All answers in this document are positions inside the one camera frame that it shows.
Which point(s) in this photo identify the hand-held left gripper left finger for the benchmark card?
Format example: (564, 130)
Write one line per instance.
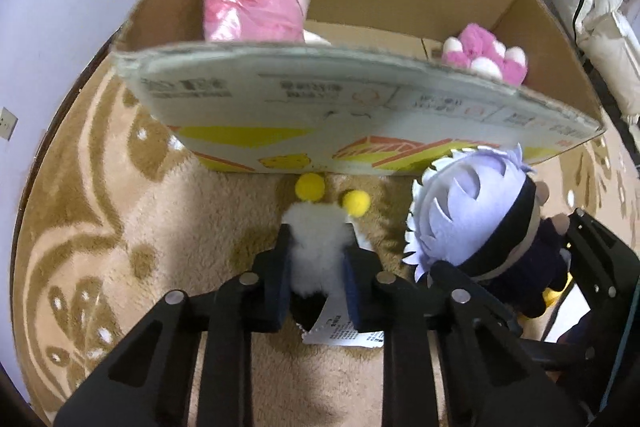
(277, 287)

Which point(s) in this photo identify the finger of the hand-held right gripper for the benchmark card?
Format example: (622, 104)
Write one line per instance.
(600, 262)
(442, 274)

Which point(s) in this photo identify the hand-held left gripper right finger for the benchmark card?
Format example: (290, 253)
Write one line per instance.
(357, 292)

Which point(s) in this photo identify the black and white plush toy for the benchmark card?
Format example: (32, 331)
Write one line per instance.
(315, 247)

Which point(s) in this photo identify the white-haired doll plush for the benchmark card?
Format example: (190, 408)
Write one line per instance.
(465, 207)

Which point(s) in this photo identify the cardboard box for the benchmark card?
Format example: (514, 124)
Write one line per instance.
(350, 117)

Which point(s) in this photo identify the pink and white plush toy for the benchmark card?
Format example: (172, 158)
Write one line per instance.
(480, 42)

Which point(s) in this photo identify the white fluffy plush piece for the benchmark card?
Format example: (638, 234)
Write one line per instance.
(315, 38)

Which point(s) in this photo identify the yellow round plush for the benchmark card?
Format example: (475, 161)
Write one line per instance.
(552, 296)

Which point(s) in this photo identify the beige patterned rug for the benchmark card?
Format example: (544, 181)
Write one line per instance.
(125, 207)

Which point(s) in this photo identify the white folded mattress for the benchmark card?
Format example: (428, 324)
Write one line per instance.
(605, 7)

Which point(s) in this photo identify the white wall socket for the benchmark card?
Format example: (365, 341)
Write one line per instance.
(6, 124)

